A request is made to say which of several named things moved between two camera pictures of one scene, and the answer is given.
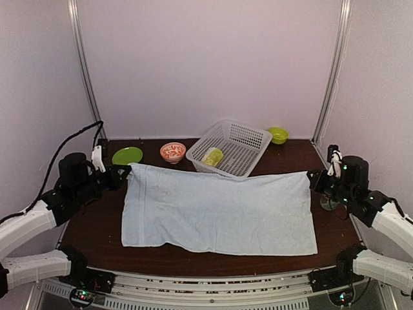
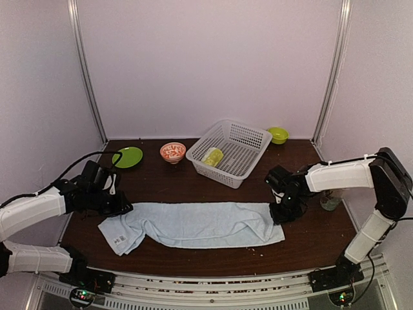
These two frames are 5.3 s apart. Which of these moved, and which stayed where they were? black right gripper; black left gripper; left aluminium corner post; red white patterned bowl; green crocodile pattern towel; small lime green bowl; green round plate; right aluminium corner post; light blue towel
Moved: black left gripper; black right gripper; light blue towel
Stayed: small lime green bowl; right aluminium corner post; green crocodile pattern towel; red white patterned bowl; left aluminium corner post; green round plate
